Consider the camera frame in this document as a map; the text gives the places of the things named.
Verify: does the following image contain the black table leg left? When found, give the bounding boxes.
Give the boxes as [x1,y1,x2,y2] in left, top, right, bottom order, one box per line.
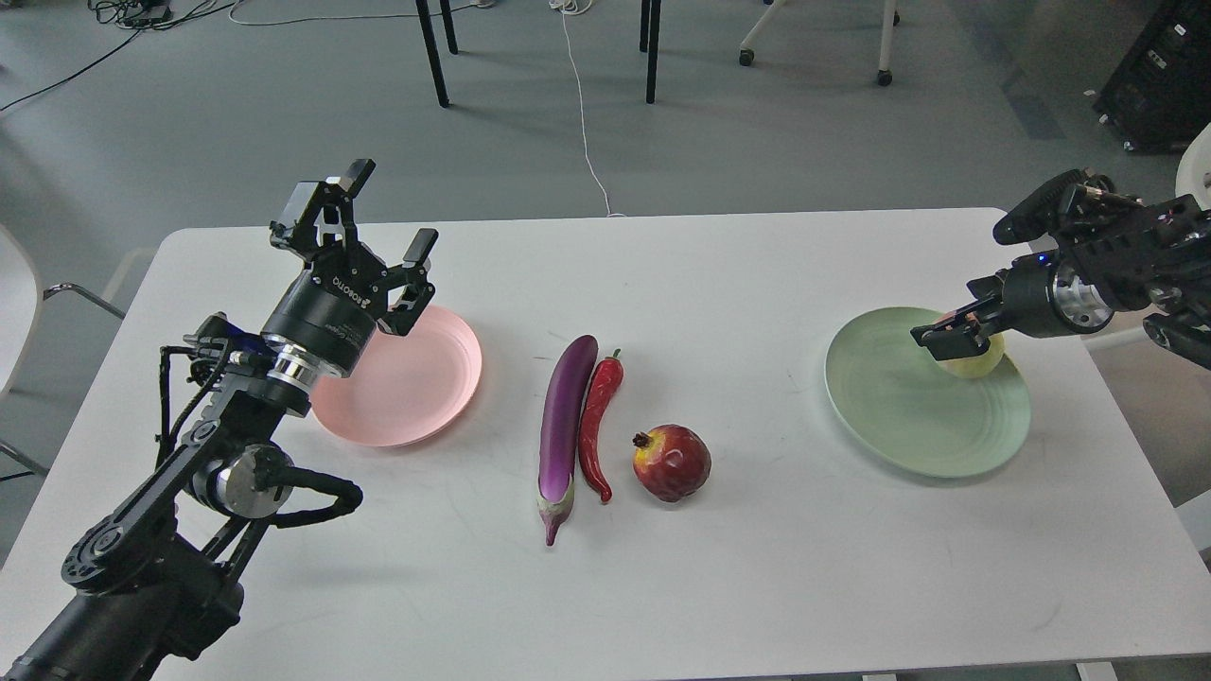
[414,0,459,109]

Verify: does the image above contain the light green plate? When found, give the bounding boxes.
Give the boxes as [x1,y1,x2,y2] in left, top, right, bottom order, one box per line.
[823,307,1032,480]

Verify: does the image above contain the white floor cable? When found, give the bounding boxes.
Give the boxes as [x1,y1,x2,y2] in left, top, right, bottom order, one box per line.
[550,0,627,218]

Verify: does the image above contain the white rolling chair base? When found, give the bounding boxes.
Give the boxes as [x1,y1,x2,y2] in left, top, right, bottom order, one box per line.
[734,1,903,88]

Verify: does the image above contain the red pomegranate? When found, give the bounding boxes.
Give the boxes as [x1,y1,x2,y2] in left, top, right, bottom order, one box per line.
[632,424,712,503]

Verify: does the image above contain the black floor cables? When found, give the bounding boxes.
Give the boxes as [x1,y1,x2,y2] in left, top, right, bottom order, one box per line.
[0,0,237,114]

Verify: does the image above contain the white chair left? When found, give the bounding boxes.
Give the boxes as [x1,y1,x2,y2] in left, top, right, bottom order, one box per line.
[0,222,127,483]

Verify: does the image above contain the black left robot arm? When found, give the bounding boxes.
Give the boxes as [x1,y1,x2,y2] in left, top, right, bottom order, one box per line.
[6,159,438,680]

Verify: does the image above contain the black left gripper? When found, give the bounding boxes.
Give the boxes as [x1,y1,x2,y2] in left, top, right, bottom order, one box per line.
[262,159,440,376]

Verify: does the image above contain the pink plate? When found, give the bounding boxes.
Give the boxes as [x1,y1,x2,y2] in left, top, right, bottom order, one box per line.
[311,307,482,447]

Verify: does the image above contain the black equipment case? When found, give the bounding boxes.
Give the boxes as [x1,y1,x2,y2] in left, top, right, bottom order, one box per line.
[1094,1,1210,151]

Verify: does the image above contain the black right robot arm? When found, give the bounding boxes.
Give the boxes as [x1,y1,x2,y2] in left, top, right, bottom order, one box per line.
[911,168,1210,368]

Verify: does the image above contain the white chair right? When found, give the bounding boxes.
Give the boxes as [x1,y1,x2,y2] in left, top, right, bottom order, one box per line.
[1087,124,1211,351]

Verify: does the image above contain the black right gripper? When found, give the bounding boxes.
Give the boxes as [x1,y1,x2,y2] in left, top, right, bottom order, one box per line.
[911,253,1114,361]

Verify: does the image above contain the red chili pepper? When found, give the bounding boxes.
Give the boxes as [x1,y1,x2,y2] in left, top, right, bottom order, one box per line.
[578,348,624,504]

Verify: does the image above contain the black table leg right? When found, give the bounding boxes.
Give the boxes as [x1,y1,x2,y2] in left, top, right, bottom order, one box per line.
[639,0,662,105]

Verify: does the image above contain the white chair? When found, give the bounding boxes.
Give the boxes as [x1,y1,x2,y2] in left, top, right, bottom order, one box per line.
[0,222,127,483]
[1087,124,1211,351]

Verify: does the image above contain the black table leg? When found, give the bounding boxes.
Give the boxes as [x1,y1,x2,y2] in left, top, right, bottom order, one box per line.
[639,0,662,105]
[414,0,459,109]

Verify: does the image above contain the purple eggplant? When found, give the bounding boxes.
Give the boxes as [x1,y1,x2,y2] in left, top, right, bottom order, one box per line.
[535,334,599,546]

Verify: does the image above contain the yellow green peach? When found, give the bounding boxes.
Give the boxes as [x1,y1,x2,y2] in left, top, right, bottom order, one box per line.
[939,334,1005,379]

